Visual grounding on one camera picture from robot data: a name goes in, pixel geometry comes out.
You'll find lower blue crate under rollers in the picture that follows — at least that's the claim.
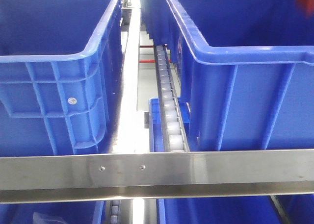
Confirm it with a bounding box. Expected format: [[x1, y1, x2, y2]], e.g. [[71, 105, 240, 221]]
[[148, 97, 190, 152]]

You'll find white roller conveyor track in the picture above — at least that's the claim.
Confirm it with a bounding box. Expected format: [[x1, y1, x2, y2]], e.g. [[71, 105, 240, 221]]
[[154, 45, 190, 152]]

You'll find upper middle blue crate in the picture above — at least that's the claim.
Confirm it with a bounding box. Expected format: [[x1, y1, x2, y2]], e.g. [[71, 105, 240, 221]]
[[166, 0, 314, 151]]

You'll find upper left blue crate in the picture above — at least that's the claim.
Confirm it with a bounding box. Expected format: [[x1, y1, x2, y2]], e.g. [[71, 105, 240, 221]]
[[0, 0, 123, 157]]

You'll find stainless steel shelf rail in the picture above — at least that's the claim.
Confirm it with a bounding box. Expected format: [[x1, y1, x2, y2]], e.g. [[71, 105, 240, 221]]
[[0, 149, 314, 203]]

